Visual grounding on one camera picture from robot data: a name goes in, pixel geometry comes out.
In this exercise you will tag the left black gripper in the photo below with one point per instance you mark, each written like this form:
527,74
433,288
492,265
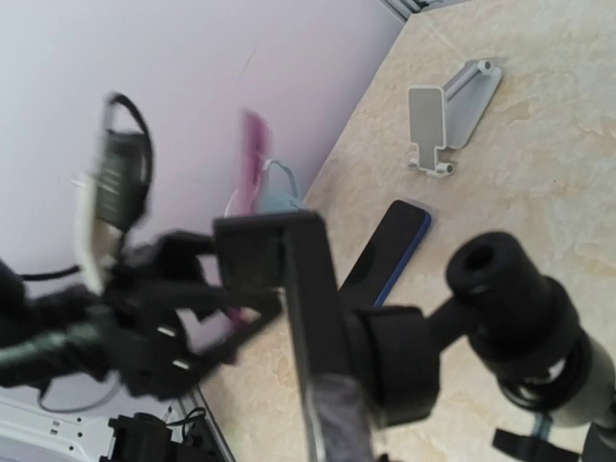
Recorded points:
168,323

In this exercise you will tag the tall black phone stand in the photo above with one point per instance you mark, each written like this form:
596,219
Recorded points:
360,364

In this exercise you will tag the blue phone black screen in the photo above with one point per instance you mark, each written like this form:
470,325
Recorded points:
388,251

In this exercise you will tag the purple phone black screen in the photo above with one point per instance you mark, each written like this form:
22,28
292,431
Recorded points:
253,153

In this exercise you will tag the grey folding phone stand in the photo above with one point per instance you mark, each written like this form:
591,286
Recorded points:
445,117

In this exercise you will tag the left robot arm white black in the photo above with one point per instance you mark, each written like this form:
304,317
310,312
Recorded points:
53,335

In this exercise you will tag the light blue cup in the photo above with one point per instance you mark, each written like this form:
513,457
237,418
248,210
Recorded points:
278,191

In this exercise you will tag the front aluminium frame rail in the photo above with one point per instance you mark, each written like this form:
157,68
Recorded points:
29,433

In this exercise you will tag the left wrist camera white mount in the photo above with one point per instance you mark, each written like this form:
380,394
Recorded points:
112,198

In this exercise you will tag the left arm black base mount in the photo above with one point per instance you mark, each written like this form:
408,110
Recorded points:
146,438

